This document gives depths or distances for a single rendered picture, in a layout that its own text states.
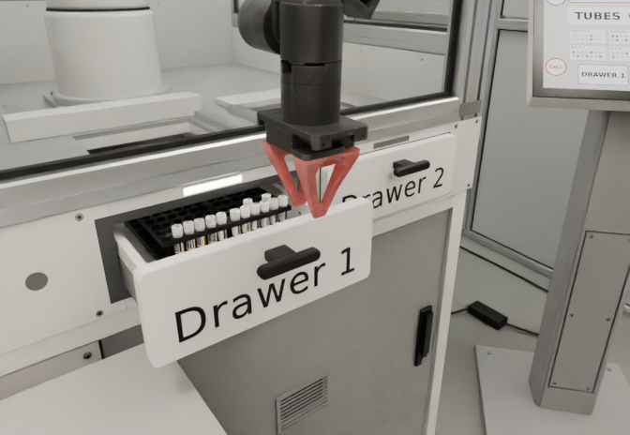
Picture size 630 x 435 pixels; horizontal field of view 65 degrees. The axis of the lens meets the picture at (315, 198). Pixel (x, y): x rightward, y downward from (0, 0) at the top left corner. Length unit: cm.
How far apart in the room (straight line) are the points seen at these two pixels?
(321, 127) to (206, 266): 18
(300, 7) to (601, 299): 121
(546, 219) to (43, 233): 204
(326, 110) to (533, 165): 190
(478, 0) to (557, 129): 136
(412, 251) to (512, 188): 146
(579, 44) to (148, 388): 102
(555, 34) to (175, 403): 101
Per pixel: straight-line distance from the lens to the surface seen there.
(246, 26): 52
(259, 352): 84
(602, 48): 121
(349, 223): 59
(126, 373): 64
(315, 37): 44
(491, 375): 175
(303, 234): 55
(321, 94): 45
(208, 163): 63
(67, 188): 58
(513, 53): 231
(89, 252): 62
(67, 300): 64
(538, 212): 235
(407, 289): 102
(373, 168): 77
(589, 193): 134
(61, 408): 63
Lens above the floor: 117
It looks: 23 degrees down
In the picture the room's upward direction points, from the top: straight up
